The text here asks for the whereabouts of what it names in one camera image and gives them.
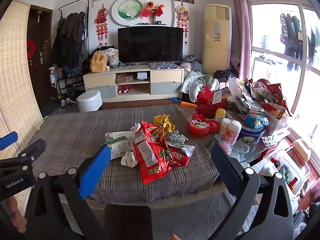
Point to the crumpled yellow wrapper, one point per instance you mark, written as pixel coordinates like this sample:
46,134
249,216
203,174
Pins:
163,123

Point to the red plastic toy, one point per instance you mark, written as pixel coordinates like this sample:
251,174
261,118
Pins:
207,100

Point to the clear plastic storage box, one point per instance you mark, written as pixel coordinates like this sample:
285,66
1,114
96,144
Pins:
292,165

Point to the white bottle red label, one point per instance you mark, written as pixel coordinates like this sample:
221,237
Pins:
233,132

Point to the grey shaggy rug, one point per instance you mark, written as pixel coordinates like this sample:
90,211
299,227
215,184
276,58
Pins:
175,220

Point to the floral blanket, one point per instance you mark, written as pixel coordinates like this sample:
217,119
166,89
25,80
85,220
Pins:
197,83

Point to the pink hair brush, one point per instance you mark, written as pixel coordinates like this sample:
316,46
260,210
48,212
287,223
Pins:
225,146

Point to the grey clothes pile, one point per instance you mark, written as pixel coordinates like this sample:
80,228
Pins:
193,65

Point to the sunflower and red flags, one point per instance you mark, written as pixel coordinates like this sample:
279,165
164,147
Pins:
152,10

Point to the blue white small wrappers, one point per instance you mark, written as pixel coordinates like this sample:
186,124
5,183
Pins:
176,137

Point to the dark brown door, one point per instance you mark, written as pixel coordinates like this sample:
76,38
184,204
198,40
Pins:
40,80

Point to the silver blister pack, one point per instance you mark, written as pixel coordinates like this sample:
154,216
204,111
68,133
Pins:
271,140

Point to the beige bamboo screen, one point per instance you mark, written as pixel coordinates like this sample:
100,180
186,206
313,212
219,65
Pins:
15,67

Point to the white round stool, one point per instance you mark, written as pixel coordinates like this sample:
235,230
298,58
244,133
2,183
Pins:
89,101

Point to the red round tin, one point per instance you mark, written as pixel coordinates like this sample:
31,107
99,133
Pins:
200,128

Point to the red hanging ornament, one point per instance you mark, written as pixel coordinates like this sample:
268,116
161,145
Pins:
182,20
101,22

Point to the small red snack packet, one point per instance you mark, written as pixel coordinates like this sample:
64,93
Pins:
178,157

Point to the dark hanging coats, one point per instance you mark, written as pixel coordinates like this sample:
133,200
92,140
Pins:
70,37

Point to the small white device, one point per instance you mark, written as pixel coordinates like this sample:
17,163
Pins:
142,76

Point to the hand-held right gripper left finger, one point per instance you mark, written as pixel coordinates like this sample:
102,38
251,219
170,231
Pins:
96,170

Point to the red snack bag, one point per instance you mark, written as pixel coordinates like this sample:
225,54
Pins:
150,155

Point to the blue patterned cushion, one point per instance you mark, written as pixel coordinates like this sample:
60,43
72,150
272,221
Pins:
163,65

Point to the silver white small packet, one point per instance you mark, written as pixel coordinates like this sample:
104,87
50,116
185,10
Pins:
183,147

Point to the crumpled white paper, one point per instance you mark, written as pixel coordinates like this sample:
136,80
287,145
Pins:
128,160

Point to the yellow plush toy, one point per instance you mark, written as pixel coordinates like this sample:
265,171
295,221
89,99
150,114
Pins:
98,63

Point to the orange tube toy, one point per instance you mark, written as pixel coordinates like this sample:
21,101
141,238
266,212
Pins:
188,104

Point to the round white wall decoration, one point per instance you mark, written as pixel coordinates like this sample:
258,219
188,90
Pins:
127,10

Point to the cardboard box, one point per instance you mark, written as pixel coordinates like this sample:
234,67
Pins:
123,79

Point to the window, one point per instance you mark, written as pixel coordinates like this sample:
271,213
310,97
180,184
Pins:
275,30

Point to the grey plaid tablecloth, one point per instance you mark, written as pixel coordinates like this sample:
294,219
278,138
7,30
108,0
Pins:
70,135

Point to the shoe rack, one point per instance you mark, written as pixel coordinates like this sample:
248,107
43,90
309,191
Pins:
68,85

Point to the blue cookie tin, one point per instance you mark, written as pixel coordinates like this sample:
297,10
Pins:
252,135

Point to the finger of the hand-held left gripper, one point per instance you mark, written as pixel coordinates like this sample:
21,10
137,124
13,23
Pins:
7,141
27,152

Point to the black television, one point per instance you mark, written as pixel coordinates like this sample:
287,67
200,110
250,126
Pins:
150,45

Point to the person's left hand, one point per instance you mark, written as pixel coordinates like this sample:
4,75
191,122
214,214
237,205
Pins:
16,212

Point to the yellow lid jar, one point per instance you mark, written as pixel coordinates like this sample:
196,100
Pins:
220,115

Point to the white green toothpaste box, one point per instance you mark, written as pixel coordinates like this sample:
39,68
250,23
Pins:
120,145

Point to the pink curtain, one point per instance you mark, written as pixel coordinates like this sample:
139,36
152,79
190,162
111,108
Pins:
237,17

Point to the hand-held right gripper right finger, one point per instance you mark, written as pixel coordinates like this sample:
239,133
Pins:
225,167

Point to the black coat rack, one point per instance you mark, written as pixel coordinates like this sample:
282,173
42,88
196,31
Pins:
87,7

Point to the cream standing air conditioner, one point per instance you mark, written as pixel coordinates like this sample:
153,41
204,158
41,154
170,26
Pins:
216,52

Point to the blue chip bag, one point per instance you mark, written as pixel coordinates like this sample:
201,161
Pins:
255,120

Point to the pile of snack bags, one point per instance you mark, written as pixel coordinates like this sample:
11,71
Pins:
260,95

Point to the small white bottle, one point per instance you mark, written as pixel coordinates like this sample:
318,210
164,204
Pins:
224,127

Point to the cream television stand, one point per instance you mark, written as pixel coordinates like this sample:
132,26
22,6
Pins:
100,77

